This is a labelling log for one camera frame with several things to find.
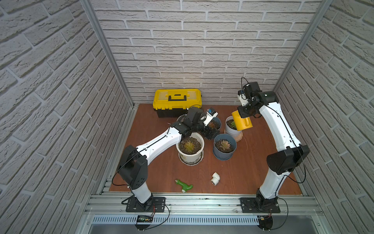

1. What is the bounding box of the yellow black plastic toolbox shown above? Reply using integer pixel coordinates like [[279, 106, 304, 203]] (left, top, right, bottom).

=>
[[153, 89, 202, 118]]

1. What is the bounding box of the blue pot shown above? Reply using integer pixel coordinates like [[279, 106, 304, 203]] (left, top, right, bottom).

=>
[[208, 117, 222, 132], [213, 134, 237, 161]]

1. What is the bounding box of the aluminium frame corner post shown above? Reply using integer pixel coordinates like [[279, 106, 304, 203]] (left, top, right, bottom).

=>
[[81, 0, 135, 108], [273, 0, 333, 92]]

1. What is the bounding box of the blue pot front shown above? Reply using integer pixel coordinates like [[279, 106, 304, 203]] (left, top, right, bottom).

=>
[[213, 134, 237, 161]]

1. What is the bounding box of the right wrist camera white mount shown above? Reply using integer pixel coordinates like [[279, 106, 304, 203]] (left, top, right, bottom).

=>
[[237, 82, 261, 106]]

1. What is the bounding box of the white PVC elbow fitting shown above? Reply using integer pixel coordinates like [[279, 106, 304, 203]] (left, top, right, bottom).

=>
[[211, 172, 221, 186]]

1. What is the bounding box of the blue pot back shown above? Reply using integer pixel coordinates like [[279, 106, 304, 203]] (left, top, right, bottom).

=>
[[208, 117, 222, 132]]

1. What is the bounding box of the large white round pot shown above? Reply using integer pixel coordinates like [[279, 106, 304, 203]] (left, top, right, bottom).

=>
[[176, 133, 205, 166]]

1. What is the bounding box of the small white faceted pot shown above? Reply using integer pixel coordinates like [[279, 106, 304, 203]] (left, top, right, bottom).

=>
[[177, 114, 187, 122]]

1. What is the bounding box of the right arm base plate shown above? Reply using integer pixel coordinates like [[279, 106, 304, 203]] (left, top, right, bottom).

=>
[[240, 197, 281, 214]]

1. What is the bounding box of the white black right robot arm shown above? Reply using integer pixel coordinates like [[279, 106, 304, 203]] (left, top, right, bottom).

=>
[[232, 90, 310, 210]]

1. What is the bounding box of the yellow plastic watering can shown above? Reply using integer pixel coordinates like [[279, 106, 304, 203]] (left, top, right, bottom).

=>
[[232, 111, 253, 131]]

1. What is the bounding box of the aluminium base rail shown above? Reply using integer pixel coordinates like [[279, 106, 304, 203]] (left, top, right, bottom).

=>
[[84, 181, 324, 226]]

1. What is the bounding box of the aluminium frame corner post right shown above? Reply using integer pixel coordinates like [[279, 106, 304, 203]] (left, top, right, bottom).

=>
[[273, 0, 333, 92]]

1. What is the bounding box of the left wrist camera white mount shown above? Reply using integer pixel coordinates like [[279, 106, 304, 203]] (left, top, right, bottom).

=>
[[203, 107, 218, 126]]

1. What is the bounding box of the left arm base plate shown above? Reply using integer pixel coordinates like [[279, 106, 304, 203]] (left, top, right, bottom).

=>
[[122, 196, 166, 213]]

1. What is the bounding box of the aluminium frame corner post left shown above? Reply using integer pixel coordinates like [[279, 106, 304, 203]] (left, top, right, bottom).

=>
[[81, 0, 135, 108]]

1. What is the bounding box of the green spray nozzle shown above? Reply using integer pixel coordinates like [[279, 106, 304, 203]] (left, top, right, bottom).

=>
[[175, 179, 193, 193]]

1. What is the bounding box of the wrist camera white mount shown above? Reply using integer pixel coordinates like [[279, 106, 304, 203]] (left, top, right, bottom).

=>
[[237, 82, 261, 106], [203, 107, 218, 126]]

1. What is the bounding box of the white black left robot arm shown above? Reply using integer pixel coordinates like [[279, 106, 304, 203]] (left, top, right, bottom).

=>
[[115, 106, 219, 204]]

